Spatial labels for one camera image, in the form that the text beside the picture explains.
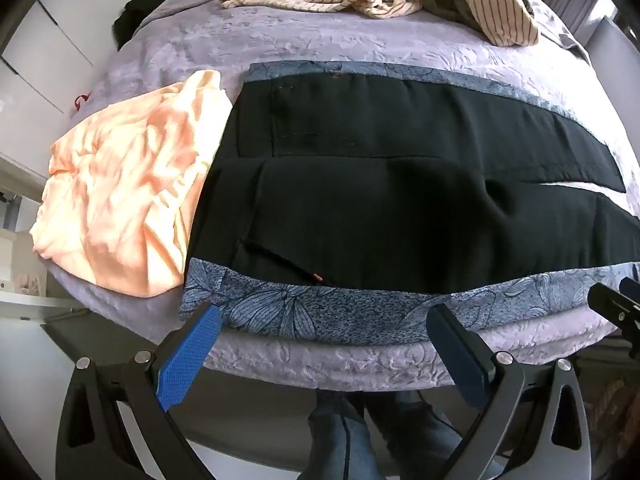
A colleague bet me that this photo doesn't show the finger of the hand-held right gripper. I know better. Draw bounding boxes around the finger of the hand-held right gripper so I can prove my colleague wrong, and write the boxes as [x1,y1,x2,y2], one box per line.
[587,276,640,352]

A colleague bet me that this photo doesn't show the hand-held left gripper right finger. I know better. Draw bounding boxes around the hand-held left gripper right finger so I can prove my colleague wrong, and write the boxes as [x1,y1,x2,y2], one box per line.
[427,302,601,480]

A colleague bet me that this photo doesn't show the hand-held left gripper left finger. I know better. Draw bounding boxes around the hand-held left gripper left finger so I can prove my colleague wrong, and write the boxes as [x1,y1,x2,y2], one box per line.
[55,302,222,480]

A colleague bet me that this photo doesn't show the black pants with blue trim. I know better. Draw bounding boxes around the black pants with blue trim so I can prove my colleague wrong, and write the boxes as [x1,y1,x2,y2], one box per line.
[179,60,640,347]

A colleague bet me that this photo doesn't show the person's left leg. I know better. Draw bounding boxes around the person's left leg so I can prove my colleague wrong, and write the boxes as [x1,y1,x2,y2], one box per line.
[304,392,382,480]

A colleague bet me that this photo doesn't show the peach cloth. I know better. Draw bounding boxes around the peach cloth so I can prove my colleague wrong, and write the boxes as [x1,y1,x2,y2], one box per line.
[29,69,236,298]

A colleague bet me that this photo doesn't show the white desk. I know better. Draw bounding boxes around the white desk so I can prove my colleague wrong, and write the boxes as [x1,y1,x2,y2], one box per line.
[0,160,88,328]

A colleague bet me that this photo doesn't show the beige striped pillow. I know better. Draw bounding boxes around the beige striped pillow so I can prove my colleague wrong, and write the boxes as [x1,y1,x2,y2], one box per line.
[462,0,540,47]

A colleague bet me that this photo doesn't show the lavender textured bed blanket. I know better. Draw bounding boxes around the lavender textured bed blanket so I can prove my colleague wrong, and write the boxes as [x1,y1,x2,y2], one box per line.
[40,0,640,392]

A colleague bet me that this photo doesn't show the black cloth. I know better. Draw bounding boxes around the black cloth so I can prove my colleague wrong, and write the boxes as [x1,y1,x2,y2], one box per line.
[113,0,176,52]

